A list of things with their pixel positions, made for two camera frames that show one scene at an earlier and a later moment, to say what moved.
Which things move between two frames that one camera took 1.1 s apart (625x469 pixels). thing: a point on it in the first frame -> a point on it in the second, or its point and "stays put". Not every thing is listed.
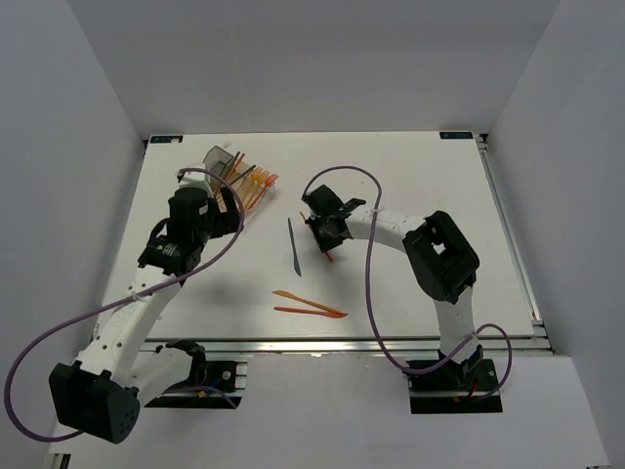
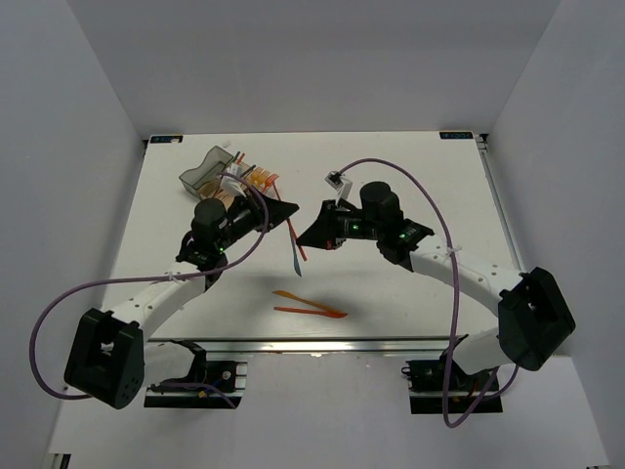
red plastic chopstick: x=326 y=252 -> x=300 y=249
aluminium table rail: x=341 y=346 stays put
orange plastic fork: x=259 y=177 stays put
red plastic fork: x=269 y=182 stays put
